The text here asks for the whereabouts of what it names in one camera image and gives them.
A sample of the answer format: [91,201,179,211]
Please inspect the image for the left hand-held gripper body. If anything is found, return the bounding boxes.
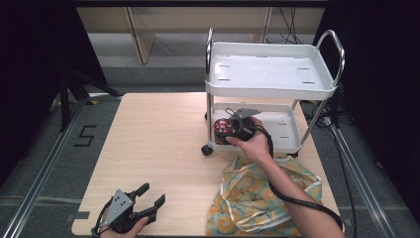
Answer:
[104,188,158,233]

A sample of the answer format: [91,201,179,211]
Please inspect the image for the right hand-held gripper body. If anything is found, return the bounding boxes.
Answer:
[232,107,263,143]

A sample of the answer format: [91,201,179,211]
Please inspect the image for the red round can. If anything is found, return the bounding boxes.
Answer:
[212,117,235,146]

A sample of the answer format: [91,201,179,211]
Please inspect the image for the white two-tier cart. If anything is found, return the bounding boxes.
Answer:
[200,26,347,159]

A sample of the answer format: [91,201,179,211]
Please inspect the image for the floral cloth bag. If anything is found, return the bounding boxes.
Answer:
[205,153,323,237]

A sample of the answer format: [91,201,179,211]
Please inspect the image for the person's right hand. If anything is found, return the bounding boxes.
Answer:
[225,116,274,164]

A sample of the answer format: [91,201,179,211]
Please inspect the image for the person's left hand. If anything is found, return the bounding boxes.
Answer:
[98,215,151,238]

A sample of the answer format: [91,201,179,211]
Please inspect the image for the light wooden furniture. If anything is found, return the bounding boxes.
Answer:
[76,6,326,65]

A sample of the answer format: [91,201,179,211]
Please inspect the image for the black metal stand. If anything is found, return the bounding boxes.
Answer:
[58,67,124,133]

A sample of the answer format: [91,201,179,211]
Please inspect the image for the dark curtain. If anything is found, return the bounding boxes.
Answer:
[312,0,420,212]
[0,0,108,187]

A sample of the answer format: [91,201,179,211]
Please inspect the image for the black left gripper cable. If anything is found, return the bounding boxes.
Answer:
[90,199,115,238]

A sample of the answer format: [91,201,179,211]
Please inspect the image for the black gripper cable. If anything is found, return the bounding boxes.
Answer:
[90,199,115,238]
[253,124,346,232]

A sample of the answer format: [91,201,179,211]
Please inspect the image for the black floor cables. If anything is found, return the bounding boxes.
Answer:
[299,83,359,229]

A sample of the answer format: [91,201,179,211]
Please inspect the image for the metal floor rail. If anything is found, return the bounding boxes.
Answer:
[328,123,399,238]
[0,98,87,238]

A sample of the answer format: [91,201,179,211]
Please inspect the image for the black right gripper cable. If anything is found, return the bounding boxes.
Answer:
[253,124,346,232]

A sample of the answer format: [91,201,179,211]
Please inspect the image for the hanging black cables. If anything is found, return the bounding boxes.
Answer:
[265,6,304,46]

